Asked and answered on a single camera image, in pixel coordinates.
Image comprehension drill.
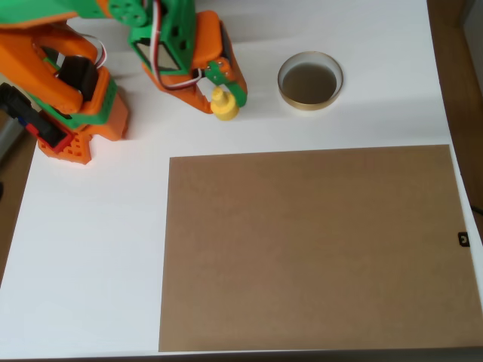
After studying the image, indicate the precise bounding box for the small yellow plastic piece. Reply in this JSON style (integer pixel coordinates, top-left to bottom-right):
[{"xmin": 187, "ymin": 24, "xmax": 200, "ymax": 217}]
[{"xmin": 209, "ymin": 86, "xmax": 240, "ymax": 122}]

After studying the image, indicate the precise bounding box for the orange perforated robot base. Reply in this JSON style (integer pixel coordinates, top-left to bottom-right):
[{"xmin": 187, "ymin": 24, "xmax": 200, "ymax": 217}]
[{"xmin": 37, "ymin": 88, "xmax": 131, "ymax": 167}]

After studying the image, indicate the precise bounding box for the round shallow tape ring dish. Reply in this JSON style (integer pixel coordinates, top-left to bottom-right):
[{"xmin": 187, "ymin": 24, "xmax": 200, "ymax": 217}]
[{"xmin": 277, "ymin": 51, "xmax": 345, "ymax": 112}]

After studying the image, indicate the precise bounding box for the white base board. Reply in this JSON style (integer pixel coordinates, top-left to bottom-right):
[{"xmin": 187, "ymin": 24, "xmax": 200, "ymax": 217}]
[{"xmin": 0, "ymin": 0, "xmax": 483, "ymax": 359}]

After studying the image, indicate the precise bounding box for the black red table clamp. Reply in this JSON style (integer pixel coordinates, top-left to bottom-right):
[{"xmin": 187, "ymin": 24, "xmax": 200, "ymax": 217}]
[{"xmin": 0, "ymin": 82, "xmax": 73, "ymax": 152}]

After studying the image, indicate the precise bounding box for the brown fibreboard sheet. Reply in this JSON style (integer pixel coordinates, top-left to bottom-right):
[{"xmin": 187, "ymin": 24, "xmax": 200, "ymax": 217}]
[{"xmin": 157, "ymin": 144, "xmax": 483, "ymax": 354}]

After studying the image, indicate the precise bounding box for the white red servo cable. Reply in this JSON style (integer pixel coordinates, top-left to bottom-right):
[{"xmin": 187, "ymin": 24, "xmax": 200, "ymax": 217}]
[{"xmin": 149, "ymin": 0, "xmax": 205, "ymax": 91}]

